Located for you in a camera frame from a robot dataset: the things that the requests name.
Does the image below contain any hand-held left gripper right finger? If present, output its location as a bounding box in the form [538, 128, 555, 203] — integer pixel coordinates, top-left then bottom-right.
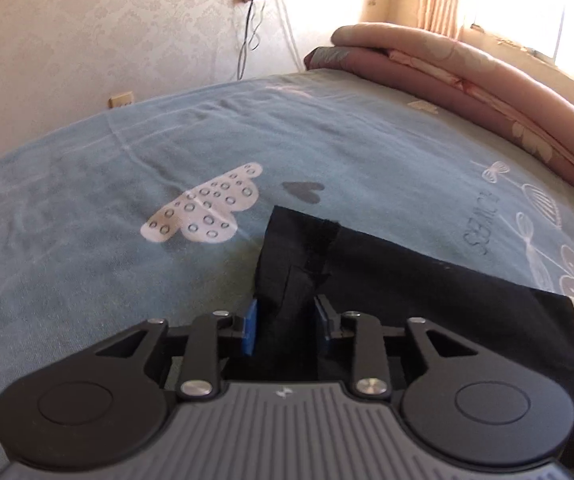
[314, 295, 475, 402]

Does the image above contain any window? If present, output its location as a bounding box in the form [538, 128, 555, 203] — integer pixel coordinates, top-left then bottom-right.
[459, 0, 574, 106]

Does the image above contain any white cable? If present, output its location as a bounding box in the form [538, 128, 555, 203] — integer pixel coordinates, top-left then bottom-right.
[267, 0, 305, 73]

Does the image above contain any pink floral folded quilt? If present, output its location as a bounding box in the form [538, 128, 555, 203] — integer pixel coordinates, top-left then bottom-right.
[304, 22, 574, 198]

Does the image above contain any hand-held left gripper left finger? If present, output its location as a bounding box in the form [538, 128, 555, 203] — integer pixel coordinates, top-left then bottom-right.
[96, 299, 259, 402]

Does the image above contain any black and white hooded jacket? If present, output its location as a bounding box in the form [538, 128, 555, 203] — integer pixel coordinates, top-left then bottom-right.
[254, 205, 574, 480]

